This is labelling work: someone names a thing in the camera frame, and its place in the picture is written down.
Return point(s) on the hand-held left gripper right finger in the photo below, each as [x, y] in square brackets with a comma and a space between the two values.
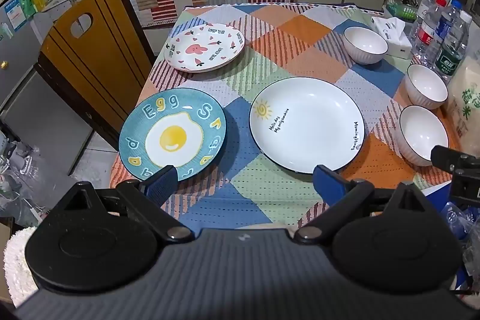
[330, 185]

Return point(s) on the white plate with sun print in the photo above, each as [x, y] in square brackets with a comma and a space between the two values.
[305, 125]

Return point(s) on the clear plastic bags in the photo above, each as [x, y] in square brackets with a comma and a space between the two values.
[18, 170]

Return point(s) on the green plastic basket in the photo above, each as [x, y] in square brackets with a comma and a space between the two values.
[401, 9]

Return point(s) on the checkered tablecloth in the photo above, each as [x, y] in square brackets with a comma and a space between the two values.
[300, 29]

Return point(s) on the clear rice bag with spout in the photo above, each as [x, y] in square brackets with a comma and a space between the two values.
[467, 98]

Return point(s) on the wooden chair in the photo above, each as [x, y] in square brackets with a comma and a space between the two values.
[105, 54]

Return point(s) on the green label water bottle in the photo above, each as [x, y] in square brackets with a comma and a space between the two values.
[450, 57]

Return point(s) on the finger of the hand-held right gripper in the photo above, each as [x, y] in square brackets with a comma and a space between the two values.
[444, 157]

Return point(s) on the grey refrigerator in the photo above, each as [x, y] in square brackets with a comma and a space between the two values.
[22, 54]

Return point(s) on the red label water bottle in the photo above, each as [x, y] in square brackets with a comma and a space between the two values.
[425, 35]

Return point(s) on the clear water bottle white cap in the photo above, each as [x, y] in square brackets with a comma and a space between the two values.
[423, 7]

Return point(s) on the blue label water bottle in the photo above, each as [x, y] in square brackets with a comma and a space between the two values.
[448, 24]

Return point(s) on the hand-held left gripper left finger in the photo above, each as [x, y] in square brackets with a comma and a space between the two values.
[162, 184]

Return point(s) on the blue plastic bag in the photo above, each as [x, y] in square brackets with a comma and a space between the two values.
[459, 220]

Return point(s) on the blue fried egg plate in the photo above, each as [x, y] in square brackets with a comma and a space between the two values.
[172, 134]

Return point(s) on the white tissue box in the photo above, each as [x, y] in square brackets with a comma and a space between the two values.
[392, 35]

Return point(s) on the white ribbed bowl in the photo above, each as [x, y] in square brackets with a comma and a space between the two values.
[365, 42]
[423, 134]
[426, 85]

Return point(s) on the white fluffy cloth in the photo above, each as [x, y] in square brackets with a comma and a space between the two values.
[18, 260]

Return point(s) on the pink bunny print plate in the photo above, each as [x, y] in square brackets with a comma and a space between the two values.
[204, 47]

